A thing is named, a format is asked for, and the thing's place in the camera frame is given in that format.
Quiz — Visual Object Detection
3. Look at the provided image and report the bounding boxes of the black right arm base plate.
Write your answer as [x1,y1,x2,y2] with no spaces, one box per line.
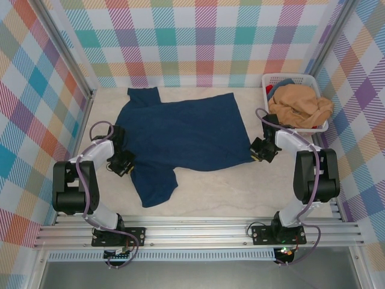
[250,225,308,246]

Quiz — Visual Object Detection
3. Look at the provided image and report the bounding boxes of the white slotted cable duct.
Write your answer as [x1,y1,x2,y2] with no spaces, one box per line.
[48,252,276,263]

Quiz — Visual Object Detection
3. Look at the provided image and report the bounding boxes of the aluminium mounting rail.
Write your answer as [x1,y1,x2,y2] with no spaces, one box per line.
[32,210,365,249]

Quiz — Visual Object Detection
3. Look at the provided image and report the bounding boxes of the navy blue t-shirt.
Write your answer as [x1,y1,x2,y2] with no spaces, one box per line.
[114,87,254,209]

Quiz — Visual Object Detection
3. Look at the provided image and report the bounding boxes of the tan t-shirt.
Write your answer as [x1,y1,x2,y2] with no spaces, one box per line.
[267,84,335,129]

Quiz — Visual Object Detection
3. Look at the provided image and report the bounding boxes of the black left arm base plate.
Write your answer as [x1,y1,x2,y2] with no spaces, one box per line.
[91,226,147,248]

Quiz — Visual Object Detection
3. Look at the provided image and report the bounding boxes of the aluminium corner post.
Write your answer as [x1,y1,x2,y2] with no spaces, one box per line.
[306,0,357,79]
[35,0,97,100]

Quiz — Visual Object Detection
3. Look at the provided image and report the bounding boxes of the grey metal sheet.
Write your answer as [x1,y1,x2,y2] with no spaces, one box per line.
[38,260,360,289]

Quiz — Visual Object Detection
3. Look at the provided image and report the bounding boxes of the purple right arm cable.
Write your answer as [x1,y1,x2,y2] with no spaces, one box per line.
[254,108,321,266]

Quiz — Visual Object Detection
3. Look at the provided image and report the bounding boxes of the white plastic laundry basket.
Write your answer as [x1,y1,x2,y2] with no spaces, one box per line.
[261,73,330,134]

